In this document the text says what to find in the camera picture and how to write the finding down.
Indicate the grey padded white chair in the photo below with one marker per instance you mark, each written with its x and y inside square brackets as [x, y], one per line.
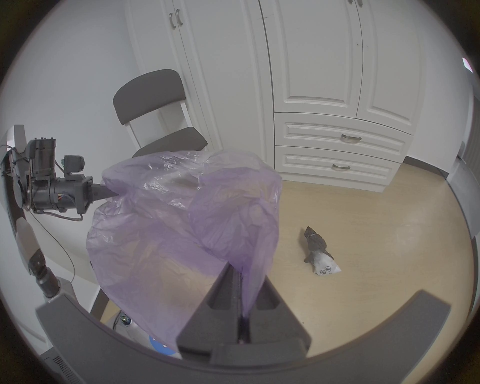
[150, 93]

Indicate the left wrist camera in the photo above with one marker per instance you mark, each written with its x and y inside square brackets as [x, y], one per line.
[73, 163]

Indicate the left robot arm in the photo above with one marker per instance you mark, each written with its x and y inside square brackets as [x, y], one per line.
[43, 157]

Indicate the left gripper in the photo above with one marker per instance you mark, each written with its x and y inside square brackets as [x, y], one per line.
[63, 193]

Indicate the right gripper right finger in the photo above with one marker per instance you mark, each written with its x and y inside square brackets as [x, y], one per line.
[277, 326]

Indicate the black plastic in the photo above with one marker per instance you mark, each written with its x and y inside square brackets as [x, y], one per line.
[317, 242]

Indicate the white wardrobe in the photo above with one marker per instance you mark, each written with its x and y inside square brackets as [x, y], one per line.
[318, 56]

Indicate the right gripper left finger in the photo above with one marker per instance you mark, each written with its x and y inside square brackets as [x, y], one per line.
[210, 322]

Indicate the white printed wrapper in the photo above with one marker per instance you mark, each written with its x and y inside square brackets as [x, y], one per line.
[326, 267]

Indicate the purple plastic bag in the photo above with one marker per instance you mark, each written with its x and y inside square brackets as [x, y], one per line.
[168, 225]

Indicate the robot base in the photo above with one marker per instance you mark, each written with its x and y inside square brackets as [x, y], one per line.
[123, 325]

